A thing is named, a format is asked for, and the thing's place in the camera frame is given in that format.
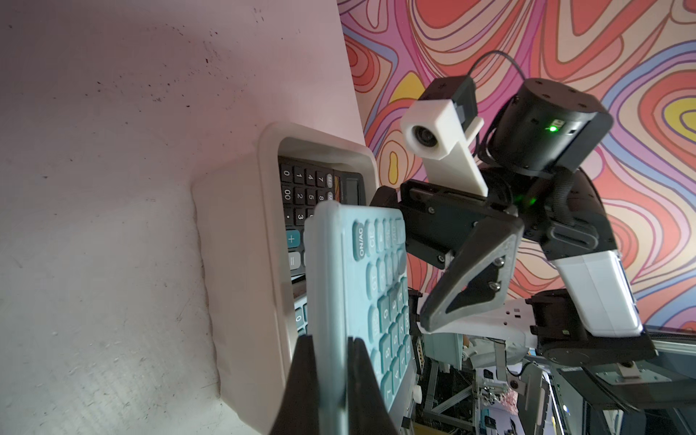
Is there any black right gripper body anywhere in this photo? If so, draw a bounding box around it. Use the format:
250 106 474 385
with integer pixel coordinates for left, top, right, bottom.
371 179 524 269

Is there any blue calculator corner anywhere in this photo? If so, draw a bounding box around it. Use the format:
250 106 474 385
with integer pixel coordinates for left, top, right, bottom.
304 200 413 434

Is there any blue calculator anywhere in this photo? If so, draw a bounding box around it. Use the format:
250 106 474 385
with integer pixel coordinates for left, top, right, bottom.
295 295 308 335

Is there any black calculator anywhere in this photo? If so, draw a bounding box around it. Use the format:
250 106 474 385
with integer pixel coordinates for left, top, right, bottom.
277 156 366 279

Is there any cream plastic storage box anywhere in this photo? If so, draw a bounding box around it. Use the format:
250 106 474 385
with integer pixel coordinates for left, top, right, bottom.
191 120 417 435

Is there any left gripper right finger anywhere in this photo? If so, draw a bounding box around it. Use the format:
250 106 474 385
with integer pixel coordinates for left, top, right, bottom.
346 337 398 435

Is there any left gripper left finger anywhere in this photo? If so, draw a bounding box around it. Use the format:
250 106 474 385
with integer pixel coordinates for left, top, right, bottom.
270 335 320 435

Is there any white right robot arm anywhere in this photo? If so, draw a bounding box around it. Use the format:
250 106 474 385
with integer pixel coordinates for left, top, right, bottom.
372 75 657 367

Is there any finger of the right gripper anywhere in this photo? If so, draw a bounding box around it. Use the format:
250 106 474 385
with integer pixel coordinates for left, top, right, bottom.
420 219 524 333

